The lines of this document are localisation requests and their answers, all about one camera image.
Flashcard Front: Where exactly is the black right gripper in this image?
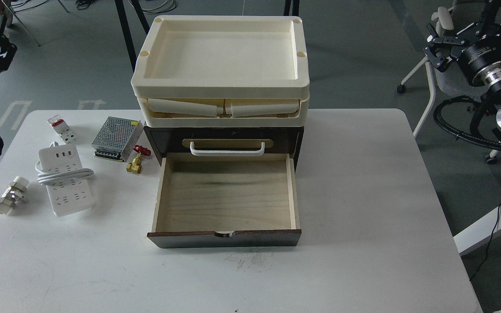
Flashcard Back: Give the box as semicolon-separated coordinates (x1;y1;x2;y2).
423;22;490;73

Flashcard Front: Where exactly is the white power strip with cable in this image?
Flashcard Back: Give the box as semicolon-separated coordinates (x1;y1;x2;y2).
36;142;94;216

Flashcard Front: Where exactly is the dark wooden cabinet body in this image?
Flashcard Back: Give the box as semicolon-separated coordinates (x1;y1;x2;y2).
144;126;304;163

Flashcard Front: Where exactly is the grey office chair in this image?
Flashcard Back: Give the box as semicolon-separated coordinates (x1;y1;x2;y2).
397;0;501;138

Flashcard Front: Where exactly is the white red circuit breaker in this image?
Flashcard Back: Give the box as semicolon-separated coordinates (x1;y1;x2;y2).
47;115;77;144

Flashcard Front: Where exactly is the white metal pipe fitting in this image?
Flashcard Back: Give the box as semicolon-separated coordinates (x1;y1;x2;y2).
0;176;29;215

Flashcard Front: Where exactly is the metal mesh power supply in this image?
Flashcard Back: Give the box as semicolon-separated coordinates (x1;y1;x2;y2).
91;117;143;162

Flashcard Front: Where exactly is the white side table edge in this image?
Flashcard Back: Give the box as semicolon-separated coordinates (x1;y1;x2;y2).
454;205;501;256

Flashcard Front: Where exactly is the open wooden drawer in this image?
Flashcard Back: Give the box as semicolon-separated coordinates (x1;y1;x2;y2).
147;153;301;248

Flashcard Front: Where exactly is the black corrugated cable hose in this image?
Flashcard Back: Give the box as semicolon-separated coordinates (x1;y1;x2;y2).
433;95;501;160

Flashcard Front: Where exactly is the black table leg frame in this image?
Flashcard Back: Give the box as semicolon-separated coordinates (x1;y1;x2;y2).
114;0;150;71

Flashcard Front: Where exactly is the brass valve red handle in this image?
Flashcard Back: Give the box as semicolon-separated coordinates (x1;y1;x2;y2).
126;144;151;174

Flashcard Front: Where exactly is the white drawer handle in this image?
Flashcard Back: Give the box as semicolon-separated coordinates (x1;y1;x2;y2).
189;141;266;157

